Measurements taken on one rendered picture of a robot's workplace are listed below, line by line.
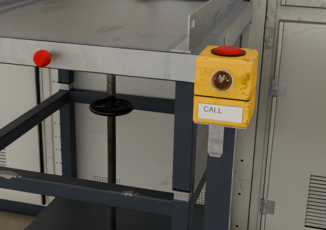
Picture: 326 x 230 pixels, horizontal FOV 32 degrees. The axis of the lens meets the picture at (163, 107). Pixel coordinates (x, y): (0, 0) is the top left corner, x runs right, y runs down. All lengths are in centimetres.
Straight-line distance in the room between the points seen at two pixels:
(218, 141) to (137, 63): 29
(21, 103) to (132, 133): 40
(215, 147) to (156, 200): 36
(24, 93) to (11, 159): 26
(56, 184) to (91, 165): 74
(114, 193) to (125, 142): 71
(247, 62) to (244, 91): 4
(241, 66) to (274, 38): 92
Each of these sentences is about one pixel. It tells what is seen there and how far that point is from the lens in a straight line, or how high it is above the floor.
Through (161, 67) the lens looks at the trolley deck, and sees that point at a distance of 105.
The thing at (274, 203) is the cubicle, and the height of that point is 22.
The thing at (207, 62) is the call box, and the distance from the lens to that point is 78.
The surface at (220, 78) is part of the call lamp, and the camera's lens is 77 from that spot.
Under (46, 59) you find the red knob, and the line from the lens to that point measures 109.
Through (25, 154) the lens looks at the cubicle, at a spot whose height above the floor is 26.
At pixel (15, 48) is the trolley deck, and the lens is 116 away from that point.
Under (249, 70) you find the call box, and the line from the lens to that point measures 78.
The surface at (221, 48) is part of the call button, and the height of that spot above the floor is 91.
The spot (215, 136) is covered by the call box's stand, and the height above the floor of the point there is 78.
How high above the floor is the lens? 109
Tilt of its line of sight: 19 degrees down
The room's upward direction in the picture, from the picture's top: 1 degrees clockwise
